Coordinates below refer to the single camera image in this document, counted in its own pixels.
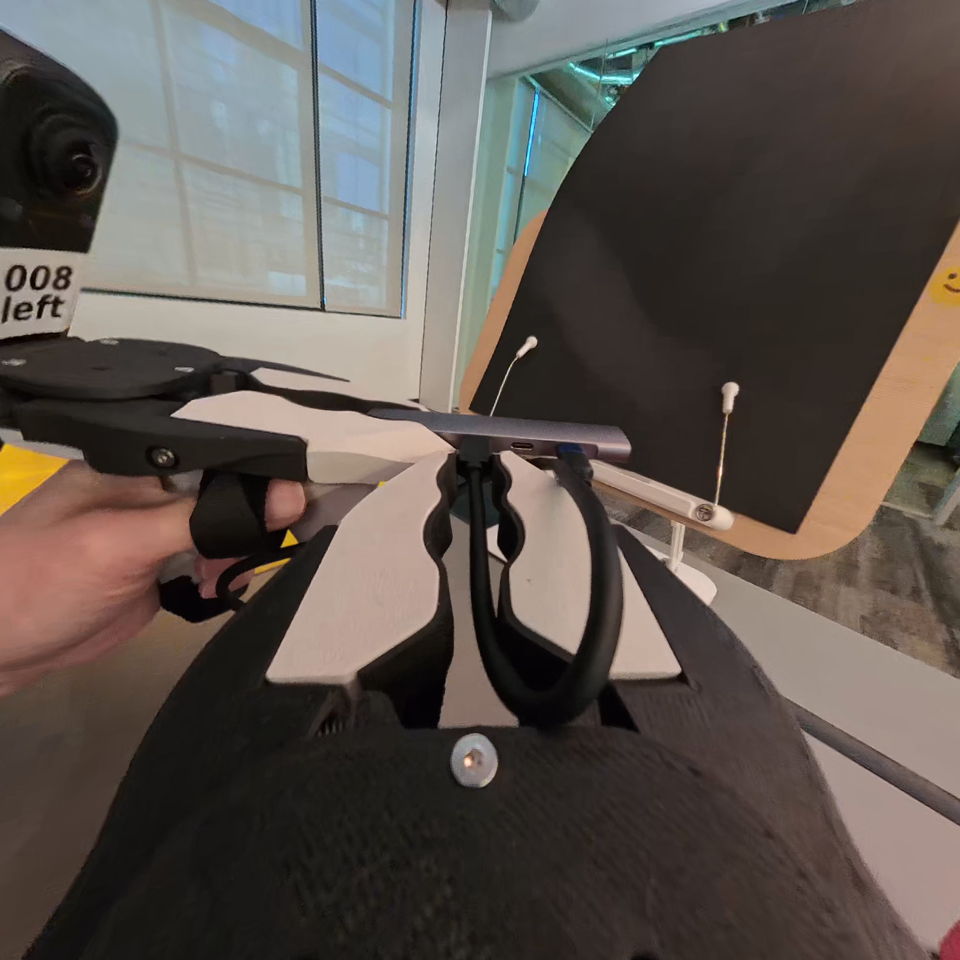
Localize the large gridded window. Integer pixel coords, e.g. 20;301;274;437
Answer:
0;0;421;318

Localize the person's left hand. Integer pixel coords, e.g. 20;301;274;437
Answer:
0;459;309;695

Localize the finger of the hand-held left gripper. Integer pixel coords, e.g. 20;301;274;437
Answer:
172;392;457;486
223;371;423;417

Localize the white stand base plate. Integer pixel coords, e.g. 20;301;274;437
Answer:
660;525;717;603

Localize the blue usb plug cable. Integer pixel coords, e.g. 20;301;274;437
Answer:
456;438;625;729

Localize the yellow plastic bin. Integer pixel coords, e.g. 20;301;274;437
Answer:
0;442;301;575

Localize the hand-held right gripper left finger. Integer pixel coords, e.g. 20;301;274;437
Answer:
264;452;459;687

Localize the white tipped thin cable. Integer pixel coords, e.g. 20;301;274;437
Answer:
487;335;540;417
712;381;741;511

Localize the white stand bracket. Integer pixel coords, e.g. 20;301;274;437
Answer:
592;461;736;534

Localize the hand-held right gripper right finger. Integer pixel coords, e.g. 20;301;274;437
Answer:
493;453;684;684

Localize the grey usb hub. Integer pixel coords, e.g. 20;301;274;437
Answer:
366;407;633;464

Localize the black panel wooden board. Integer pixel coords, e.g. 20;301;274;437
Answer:
459;0;960;560

